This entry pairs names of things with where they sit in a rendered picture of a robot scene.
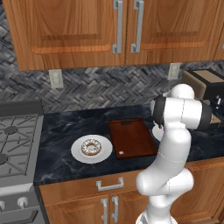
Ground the wooden upper cupboard door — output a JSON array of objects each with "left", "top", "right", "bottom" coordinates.
[
  {"left": 2, "top": 0, "right": 128, "bottom": 72},
  {"left": 124, "top": 0, "right": 224, "bottom": 66},
  {"left": 213, "top": 26, "right": 224, "bottom": 61}
]

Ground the grey gas hob stove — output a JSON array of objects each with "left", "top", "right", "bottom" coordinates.
[{"left": 0, "top": 100, "right": 46, "bottom": 224}]

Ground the grey drawer handle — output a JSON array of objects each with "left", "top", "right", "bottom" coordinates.
[{"left": 95, "top": 176, "right": 125, "bottom": 193}]

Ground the grey cupboard handle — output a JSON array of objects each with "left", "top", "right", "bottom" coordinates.
[
  {"left": 112, "top": 0, "right": 123, "bottom": 54},
  {"left": 101, "top": 198, "right": 109, "bottom": 224},
  {"left": 130, "top": 0, "right": 145, "bottom": 54},
  {"left": 111, "top": 195, "right": 120, "bottom": 224}
]

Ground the wooden cupboard door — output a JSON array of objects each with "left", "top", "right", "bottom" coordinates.
[
  {"left": 170, "top": 165, "right": 224, "bottom": 224},
  {"left": 108, "top": 189, "right": 153, "bottom": 224},
  {"left": 124, "top": 0, "right": 224, "bottom": 66},
  {"left": 2, "top": 0, "right": 128, "bottom": 72},
  {"left": 213, "top": 26, "right": 224, "bottom": 61},
  {"left": 44, "top": 194, "right": 111, "bottom": 224}
]

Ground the white round plate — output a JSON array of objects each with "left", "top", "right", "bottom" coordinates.
[
  {"left": 70, "top": 134, "right": 114, "bottom": 165},
  {"left": 151, "top": 125, "right": 166, "bottom": 143}
]

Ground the grey lower cupboard handle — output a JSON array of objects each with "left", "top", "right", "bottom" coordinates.
[
  {"left": 101, "top": 198, "right": 109, "bottom": 224},
  {"left": 111, "top": 195, "right": 120, "bottom": 224}
]

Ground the beige and black coffee machine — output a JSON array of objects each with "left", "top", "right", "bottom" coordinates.
[{"left": 181, "top": 68, "right": 224, "bottom": 124}]

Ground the wooden lower cupboard door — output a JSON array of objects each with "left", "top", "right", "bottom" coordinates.
[
  {"left": 44, "top": 194, "right": 111, "bottom": 224},
  {"left": 170, "top": 165, "right": 224, "bottom": 224},
  {"left": 108, "top": 189, "right": 153, "bottom": 224}
]

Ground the white wall socket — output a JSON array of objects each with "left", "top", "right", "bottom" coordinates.
[
  {"left": 48, "top": 68, "right": 65, "bottom": 89},
  {"left": 167, "top": 62, "right": 182, "bottom": 81}
]

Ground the white sprinkled donut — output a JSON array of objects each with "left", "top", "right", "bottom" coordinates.
[{"left": 80, "top": 138, "right": 102, "bottom": 157}]

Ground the wooden drawer front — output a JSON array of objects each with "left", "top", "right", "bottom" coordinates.
[
  {"left": 185, "top": 157, "right": 224, "bottom": 173},
  {"left": 38, "top": 169, "right": 147, "bottom": 207}
]

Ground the grey upper cupboard handle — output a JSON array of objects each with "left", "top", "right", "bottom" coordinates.
[
  {"left": 130, "top": 0, "right": 145, "bottom": 54},
  {"left": 112, "top": 0, "right": 123, "bottom": 54}
]

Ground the brown wooden tray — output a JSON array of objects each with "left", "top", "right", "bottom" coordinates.
[{"left": 108, "top": 117, "right": 159, "bottom": 160}]

